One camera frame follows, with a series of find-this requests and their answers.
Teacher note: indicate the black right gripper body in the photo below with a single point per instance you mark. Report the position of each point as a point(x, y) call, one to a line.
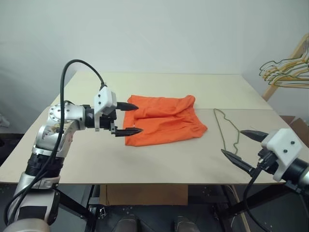
point(268, 160)

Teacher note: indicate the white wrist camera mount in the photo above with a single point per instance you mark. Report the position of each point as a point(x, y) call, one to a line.
point(282, 142)
point(105, 96)

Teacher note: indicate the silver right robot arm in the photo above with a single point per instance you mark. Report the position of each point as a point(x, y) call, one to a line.
point(298, 172)

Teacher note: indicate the dark rounded shape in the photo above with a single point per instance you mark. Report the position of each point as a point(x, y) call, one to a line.
point(183, 224)
point(125, 224)

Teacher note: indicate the wooden clothes rack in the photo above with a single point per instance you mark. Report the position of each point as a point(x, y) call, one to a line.
point(270, 91)

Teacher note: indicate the black metal table frame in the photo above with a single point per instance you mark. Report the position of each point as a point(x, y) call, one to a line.
point(72, 203)

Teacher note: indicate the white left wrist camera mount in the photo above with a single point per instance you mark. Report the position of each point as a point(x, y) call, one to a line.
point(105, 96)

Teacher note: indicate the open brown cardboard box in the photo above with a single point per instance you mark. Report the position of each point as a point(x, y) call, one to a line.
point(299, 128)

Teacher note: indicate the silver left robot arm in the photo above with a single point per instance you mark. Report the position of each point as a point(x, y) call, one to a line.
point(72, 116)

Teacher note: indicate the flat brown cardboard box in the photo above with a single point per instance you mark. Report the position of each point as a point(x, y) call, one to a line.
point(144, 195)

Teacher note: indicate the orange shorts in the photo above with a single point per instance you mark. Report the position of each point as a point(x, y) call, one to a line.
point(164, 125)

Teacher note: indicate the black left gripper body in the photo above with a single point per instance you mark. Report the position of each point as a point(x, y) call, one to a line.
point(106, 122)

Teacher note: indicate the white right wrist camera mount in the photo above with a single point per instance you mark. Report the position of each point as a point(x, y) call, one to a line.
point(282, 142)

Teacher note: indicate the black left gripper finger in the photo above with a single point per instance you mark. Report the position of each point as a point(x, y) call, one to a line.
point(126, 106)
point(128, 132)

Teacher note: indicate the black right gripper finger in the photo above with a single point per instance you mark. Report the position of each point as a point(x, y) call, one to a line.
point(256, 135)
point(239, 162)

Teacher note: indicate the thin wooden stick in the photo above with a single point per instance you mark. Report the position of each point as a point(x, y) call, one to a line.
point(241, 210)

